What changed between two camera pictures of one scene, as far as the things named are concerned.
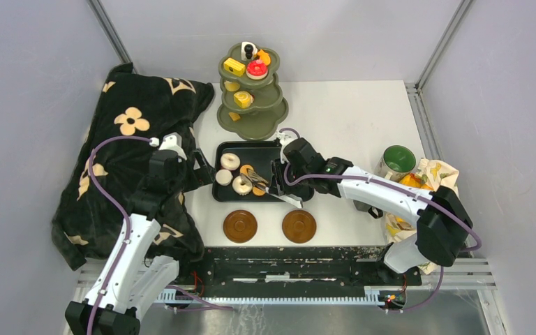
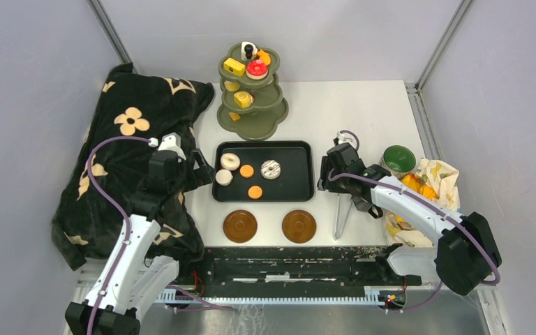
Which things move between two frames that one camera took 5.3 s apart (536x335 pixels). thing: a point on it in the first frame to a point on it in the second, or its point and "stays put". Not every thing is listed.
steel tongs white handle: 262,183 to 344,201
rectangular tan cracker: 234,116 stays put
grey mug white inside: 374,211 stays put
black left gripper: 205,174 stays put
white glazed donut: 241,189 to 270,169
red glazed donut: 256,70 stays put
